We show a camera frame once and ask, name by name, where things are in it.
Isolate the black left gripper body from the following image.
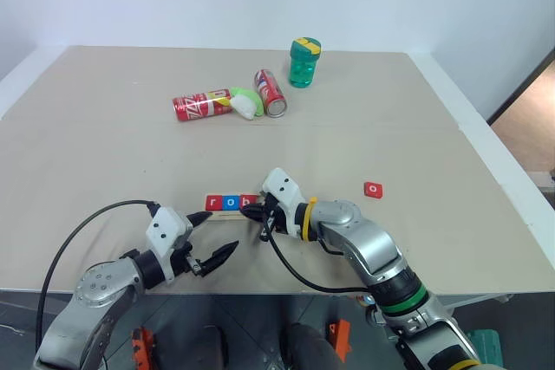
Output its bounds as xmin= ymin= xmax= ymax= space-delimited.
xmin=172 ymin=239 xmax=206 ymax=279

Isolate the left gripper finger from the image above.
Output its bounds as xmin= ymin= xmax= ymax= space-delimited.
xmin=185 ymin=211 xmax=214 ymax=230
xmin=199 ymin=239 xmax=240 ymax=278

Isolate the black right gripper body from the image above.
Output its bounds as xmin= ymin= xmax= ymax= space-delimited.
xmin=258 ymin=194 xmax=291 ymax=236

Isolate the wooden letter tray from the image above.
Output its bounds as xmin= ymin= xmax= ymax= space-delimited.
xmin=205 ymin=194 xmax=264 ymax=221

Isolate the red letter o block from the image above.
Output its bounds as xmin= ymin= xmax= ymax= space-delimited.
xmin=362 ymin=181 xmax=385 ymax=199

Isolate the yellow zip tie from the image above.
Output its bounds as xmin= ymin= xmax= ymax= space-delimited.
xmin=301 ymin=197 xmax=319 ymax=243

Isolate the orange clamp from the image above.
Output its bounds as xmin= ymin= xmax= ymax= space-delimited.
xmin=327 ymin=318 xmax=353 ymax=363
xmin=130 ymin=325 xmax=158 ymax=369

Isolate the green and white toy vegetable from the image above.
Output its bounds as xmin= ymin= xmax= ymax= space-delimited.
xmin=228 ymin=86 xmax=265 ymax=121

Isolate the red and yellow soda can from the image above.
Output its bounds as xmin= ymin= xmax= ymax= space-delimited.
xmin=172 ymin=88 xmax=233 ymax=123

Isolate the red and blue soda can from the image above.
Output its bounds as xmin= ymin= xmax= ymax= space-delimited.
xmin=253 ymin=68 xmax=289 ymax=119

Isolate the green jar with yellow-green lid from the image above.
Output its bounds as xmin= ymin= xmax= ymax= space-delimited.
xmin=288 ymin=36 xmax=323 ymax=90

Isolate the green plastic box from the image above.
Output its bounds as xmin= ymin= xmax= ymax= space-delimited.
xmin=465 ymin=328 xmax=500 ymax=363

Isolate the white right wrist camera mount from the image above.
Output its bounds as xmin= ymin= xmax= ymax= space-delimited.
xmin=261 ymin=167 xmax=311 ymax=241

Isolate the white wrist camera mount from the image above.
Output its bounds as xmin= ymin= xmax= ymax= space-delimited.
xmin=145 ymin=206 xmax=194 ymax=281
xmin=261 ymin=167 xmax=311 ymax=241

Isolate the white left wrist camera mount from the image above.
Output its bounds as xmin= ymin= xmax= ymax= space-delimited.
xmin=145 ymin=206 xmax=194 ymax=281

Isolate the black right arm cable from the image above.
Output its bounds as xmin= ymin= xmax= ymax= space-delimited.
xmin=258 ymin=213 xmax=375 ymax=294

